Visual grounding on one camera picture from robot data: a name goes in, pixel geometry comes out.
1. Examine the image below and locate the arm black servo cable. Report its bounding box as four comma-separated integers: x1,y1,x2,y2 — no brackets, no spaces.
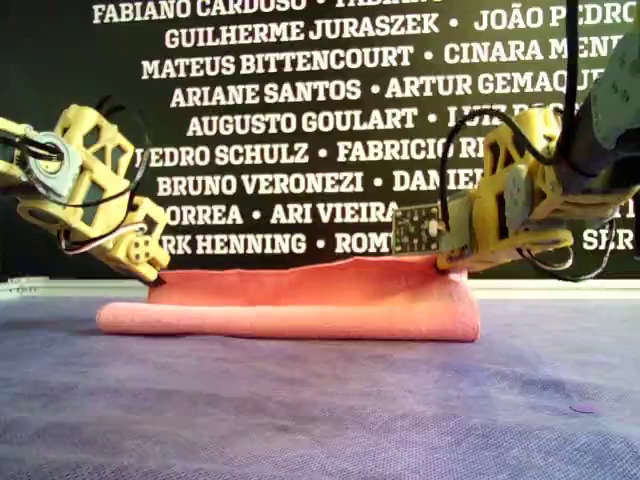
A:
517,214,619,282
0,96,152,209

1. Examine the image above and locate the nonwoven fabric table cover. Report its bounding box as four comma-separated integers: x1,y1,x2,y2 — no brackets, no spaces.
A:
0,297,640,480

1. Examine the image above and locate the pink terry cloth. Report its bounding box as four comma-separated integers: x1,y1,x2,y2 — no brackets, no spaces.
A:
96,256,482,344

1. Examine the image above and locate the left arm black servo cable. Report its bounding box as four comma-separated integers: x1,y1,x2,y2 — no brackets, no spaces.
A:
0,96,152,209

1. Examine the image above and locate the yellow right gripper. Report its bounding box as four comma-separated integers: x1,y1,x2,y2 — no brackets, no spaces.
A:
435,227,574,275

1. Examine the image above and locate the right arm black servo cable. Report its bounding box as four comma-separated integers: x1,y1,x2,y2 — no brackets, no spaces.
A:
517,214,619,282

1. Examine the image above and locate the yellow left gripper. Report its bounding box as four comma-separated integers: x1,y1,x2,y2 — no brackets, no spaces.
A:
84,196,171,290

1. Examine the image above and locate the black banner with white names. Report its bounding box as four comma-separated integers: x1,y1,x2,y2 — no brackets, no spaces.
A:
0,0,640,281

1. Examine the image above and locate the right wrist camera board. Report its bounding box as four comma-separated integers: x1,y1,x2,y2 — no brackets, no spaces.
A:
392,192,482,255

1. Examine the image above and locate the left arm white wire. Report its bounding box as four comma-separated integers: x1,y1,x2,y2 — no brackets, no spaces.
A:
58,223,150,256

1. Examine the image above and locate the right wrist camera black cable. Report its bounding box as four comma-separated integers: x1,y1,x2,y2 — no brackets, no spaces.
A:
439,0,584,234

